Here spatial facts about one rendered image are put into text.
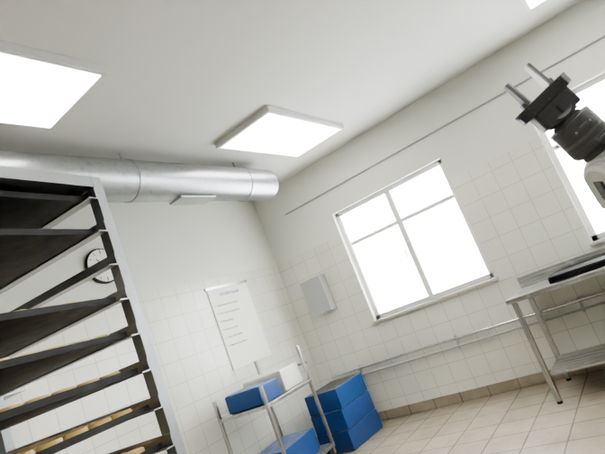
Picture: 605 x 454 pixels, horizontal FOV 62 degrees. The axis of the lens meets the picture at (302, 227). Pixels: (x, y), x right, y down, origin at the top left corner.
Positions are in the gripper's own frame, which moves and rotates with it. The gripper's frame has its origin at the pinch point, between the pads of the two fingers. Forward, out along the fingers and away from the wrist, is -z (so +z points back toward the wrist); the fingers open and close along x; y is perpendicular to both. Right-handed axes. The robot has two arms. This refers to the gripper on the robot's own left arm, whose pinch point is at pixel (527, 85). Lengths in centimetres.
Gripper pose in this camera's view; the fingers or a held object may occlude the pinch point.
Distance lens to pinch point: 115.8
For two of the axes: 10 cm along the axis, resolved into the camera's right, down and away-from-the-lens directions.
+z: 6.9, 7.1, -1.2
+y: -1.9, 0.2, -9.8
